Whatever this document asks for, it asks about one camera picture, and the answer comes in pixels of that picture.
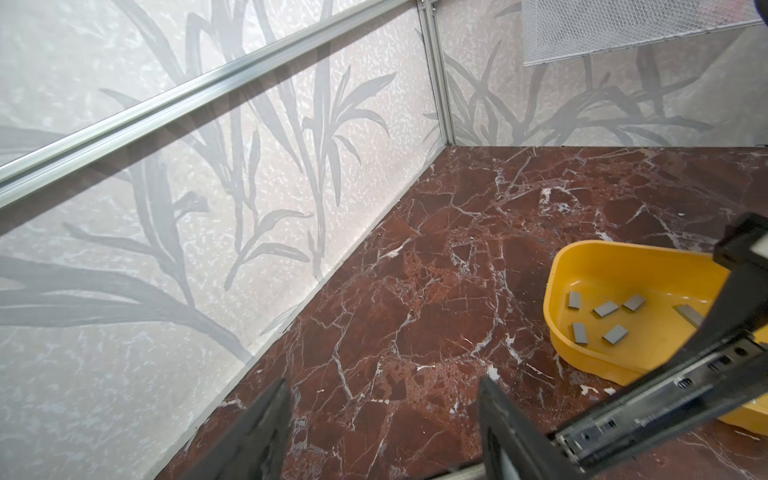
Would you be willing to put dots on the black metal stapler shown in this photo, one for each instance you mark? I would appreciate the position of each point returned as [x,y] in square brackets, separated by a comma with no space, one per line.
[717,370]

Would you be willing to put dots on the aluminium frame corner post right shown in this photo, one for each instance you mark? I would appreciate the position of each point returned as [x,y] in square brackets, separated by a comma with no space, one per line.
[427,11]

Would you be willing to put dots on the grey staple strip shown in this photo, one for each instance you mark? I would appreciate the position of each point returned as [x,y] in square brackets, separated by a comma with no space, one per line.
[634,303]
[606,309]
[615,335]
[574,300]
[579,331]
[690,314]

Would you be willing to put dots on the aluminium frame back crossbar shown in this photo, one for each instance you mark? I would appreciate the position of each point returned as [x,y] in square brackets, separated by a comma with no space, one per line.
[34,171]

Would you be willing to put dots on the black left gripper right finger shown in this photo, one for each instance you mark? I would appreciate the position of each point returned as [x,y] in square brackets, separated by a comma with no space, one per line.
[513,447]

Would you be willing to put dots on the yellow plastic tray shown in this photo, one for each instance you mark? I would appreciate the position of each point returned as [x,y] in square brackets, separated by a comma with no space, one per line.
[604,271]

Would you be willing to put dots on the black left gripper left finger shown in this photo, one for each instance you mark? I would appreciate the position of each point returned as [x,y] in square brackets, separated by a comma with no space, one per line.
[254,446]

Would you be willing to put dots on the white wire mesh basket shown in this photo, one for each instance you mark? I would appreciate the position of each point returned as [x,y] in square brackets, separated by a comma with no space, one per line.
[561,30]

